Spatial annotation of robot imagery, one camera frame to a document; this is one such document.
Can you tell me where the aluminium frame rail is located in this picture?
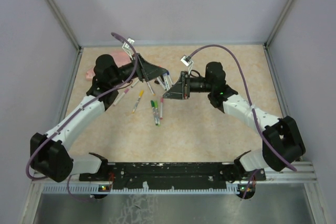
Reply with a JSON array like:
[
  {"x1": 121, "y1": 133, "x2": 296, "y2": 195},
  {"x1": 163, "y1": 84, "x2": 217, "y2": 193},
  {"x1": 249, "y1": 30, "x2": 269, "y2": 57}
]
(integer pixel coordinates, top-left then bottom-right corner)
[
  {"x1": 264, "y1": 0, "x2": 296, "y2": 49},
  {"x1": 45, "y1": 0, "x2": 81, "y2": 51}
]

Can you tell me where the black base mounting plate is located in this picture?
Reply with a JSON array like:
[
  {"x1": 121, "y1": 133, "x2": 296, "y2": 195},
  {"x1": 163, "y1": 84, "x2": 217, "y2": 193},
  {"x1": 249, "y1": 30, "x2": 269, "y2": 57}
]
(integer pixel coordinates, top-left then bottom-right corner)
[{"x1": 79, "y1": 162, "x2": 253, "y2": 190}]

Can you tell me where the pink capped marker pen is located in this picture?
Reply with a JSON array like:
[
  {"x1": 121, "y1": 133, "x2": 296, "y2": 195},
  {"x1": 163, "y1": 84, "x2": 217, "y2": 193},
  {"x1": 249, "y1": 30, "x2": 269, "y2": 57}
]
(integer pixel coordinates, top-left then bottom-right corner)
[{"x1": 113, "y1": 88, "x2": 129, "y2": 106}]

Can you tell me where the purple cable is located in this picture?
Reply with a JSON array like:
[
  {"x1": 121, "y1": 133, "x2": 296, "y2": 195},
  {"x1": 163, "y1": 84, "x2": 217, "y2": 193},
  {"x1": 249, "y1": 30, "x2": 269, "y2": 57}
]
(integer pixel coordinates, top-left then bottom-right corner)
[
  {"x1": 188, "y1": 44, "x2": 297, "y2": 172},
  {"x1": 25, "y1": 32, "x2": 139, "y2": 180},
  {"x1": 241, "y1": 169, "x2": 260, "y2": 200},
  {"x1": 66, "y1": 175, "x2": 96, "y2": 202}
]

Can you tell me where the yellow capped marker pen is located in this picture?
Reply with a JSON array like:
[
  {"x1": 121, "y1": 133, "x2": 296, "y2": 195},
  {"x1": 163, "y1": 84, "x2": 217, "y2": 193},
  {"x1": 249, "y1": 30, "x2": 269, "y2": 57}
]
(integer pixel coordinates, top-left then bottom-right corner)
[{"x1": 132, "y1": 90, "x2": 144, "y2": 114}]

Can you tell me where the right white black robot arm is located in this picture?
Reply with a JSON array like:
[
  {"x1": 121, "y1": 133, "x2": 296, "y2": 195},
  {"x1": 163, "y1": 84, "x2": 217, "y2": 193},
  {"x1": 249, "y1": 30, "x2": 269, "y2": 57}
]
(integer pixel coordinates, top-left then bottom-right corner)
[{"x1": 163, "y1": 62, "x2": 306, "y2": 180}]

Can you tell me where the white slotted cable duct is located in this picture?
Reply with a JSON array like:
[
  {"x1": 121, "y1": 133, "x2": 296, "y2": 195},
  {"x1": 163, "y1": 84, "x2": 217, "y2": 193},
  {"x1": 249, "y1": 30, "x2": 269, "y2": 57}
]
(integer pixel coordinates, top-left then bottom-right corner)
[{"x1": 41, "y1": 183, "x2": 253, "y2": 195}]

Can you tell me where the aluminium frame rail right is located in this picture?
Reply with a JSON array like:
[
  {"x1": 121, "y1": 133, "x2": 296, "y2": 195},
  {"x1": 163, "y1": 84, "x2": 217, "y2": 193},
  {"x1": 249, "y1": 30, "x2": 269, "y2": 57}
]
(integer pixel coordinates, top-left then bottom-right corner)
[{"x1": 264, "y1": 0, "x2": 296, "y2": 49}]

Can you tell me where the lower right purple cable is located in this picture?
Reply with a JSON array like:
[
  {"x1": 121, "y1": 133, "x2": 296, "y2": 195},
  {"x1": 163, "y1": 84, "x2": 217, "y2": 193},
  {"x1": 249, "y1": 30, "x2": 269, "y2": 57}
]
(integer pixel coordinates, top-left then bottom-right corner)
[{"x1": 241, "y1": 169, "x2": 260, "y2": 200}]

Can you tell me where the pink plastic bag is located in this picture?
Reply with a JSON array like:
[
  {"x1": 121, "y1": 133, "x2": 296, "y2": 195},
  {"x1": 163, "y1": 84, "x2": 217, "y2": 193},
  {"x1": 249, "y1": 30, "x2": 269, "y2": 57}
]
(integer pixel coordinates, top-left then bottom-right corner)
[{"x1": 85, "y1": 50, "x2": 131, "y2": 81}]

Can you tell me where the light green capped marker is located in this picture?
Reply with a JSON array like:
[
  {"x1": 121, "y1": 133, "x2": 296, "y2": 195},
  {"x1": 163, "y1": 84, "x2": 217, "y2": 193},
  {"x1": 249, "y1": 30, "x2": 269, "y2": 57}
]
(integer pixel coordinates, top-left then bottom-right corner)
[{"x1": 154, "y1": 100, "x2": 160, "y2": 126}]

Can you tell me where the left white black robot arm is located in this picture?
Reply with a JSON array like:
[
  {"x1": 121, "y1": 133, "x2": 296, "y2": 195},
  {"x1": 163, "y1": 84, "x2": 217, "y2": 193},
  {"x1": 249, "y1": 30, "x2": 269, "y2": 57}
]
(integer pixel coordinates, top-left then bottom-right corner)
[{"x1": 26, "y1": 53, "x2": 167, "y2": 183}]

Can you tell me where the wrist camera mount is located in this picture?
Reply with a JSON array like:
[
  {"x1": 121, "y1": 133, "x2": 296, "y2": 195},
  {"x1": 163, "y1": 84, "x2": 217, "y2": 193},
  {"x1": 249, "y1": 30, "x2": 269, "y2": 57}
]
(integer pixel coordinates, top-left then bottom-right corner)
[
  {"x1": 181, "y1": 55, "x2": 194, "y2": 74},
  {"x1": 122, "y1": 37, "x2": 135, "y2": 60}
]

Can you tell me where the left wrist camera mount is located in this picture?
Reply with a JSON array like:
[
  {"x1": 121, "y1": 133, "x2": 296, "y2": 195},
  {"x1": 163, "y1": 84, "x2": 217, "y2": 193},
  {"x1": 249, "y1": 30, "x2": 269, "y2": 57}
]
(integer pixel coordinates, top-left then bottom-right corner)
[{"x1": 122, "y1": 37, "x2": 135, "y2": 60}]

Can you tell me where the dark green capped marker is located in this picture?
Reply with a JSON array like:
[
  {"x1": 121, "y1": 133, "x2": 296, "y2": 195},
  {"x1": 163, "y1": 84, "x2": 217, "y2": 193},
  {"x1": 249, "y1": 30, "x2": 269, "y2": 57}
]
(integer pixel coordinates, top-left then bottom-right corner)
[{"x1": 150, "y1": 100, "x2": 158, "y2": 126}]

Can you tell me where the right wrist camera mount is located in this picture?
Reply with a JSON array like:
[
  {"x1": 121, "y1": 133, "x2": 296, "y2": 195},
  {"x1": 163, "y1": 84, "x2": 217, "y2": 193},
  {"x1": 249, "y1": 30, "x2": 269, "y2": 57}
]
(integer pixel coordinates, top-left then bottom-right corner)
[{"x1": 181, "y1": 55, "x2": 194, "y2": 74}]

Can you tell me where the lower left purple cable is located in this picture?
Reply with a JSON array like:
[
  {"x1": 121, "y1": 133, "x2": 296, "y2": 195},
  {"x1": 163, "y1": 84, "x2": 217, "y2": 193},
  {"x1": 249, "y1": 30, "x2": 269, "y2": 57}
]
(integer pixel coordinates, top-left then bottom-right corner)
[{"x1": 66, "y1": 175, "x2": 96, "y2": 202}]

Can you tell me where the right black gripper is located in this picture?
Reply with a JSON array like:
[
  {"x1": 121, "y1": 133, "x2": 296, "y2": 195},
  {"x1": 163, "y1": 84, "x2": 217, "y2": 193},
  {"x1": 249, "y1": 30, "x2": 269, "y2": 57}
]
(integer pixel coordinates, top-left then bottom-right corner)
[{"x1": 163, "y1": 71, "x2": 213, "y2": 100}]

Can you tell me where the aluminium frame rail left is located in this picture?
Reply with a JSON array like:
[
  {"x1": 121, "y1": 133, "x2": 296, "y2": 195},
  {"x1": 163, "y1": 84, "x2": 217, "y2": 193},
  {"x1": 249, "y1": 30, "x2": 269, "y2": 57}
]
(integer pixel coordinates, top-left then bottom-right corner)
[{"x1": 45, "y1": 0, "x2": 81, "y2": 51}]

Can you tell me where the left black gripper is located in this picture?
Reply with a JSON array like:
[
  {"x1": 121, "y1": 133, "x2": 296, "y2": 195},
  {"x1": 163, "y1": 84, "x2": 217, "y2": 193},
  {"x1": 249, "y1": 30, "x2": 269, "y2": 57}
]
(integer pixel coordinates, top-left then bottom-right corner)
[{"x1": 110, "y1": 52, "x2": 167, "y2": 87}]

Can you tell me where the lavender marker pen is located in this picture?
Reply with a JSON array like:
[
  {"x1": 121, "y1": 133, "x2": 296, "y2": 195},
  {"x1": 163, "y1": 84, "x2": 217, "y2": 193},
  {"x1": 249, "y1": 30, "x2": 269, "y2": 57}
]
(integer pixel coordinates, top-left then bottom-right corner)
[{"x1": 162, "y1": 73, "x2": 173, "y2": 90}]

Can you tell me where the magenta capped marker pen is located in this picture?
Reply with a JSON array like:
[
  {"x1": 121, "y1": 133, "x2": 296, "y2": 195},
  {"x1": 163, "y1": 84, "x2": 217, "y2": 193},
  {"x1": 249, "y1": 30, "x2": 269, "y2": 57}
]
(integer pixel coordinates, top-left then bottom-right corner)
[{"x1": 160, "y1": 97, "x2": 164, "y2": 120}]

